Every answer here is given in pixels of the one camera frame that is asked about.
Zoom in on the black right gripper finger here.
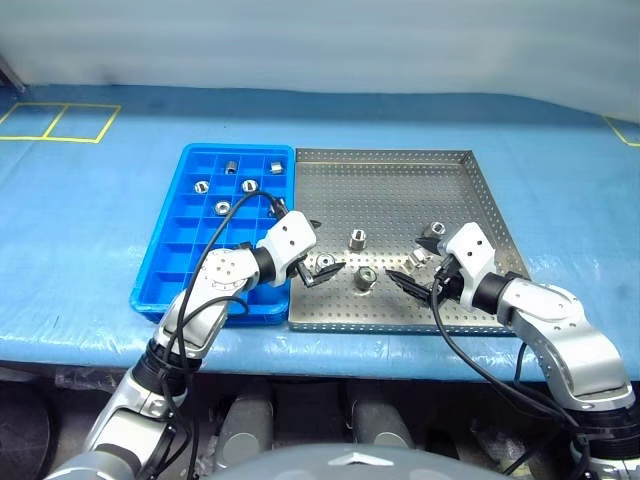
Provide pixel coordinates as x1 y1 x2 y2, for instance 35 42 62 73
413 234 443 255
385 269 435 303

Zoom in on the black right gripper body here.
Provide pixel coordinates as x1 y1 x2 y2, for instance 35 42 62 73
432 257 464 304

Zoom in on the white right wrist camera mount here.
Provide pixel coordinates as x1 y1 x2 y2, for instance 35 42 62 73
437 222 499 311

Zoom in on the blue plastic table cover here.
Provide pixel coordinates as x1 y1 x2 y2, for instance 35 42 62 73
0 82 640 381

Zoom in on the perforated metal tray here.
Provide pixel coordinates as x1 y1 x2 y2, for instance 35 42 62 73
288 147 532 337

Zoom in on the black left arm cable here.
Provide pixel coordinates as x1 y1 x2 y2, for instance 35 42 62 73
149 191 291 480

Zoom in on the yellow tape double rectangle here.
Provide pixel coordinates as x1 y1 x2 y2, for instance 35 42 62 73
0 102 123 144

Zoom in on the grey metal bar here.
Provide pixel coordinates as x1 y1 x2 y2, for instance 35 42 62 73
0 52 26 94

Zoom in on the grey robot torso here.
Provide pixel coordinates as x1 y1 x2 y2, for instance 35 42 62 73
199 444 506 480

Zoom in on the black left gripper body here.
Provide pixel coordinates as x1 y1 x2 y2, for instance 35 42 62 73
285 253 317 289

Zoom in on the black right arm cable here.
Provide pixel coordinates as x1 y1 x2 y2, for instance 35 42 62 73
430 264 596 480

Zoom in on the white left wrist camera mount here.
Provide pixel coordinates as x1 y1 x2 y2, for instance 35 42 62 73
256 210 319 289

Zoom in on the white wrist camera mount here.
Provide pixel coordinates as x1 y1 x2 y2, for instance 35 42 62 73
256 210 319 289
437 222 499 311

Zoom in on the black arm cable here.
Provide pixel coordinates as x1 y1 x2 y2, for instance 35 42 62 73
430 264 596 480
149 191 291 480

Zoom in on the yellow tape corner marking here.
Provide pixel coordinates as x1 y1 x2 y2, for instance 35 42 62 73
604 116 640 147

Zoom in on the grey rounded robot leg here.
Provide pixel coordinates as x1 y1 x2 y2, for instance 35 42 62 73
349 397 416 451
215 392 275 474

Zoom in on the blue compartment tray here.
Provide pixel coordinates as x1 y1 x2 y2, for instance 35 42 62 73
128 142 296 327

